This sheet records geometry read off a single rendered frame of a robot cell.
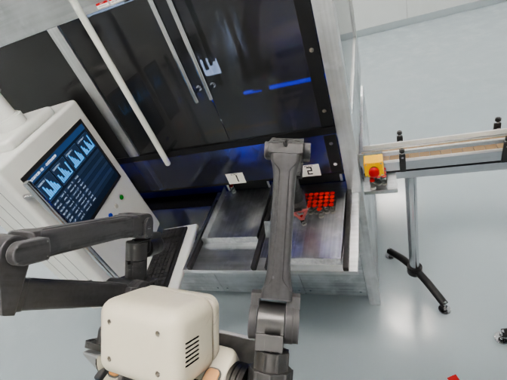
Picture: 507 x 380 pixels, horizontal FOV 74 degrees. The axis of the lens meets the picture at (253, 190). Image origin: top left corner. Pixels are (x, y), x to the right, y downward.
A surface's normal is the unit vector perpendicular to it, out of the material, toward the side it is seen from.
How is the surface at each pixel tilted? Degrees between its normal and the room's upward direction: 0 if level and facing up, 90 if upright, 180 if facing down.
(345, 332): 0
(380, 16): 90
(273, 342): 41
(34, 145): 90
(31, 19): 90
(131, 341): 48
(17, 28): 90
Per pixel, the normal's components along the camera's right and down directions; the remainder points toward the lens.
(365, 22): -0.23, 0.66
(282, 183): -0.13, -0.12
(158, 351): -0.45, 0.00
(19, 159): 0.95, -0.18
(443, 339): -0.31, -0.74
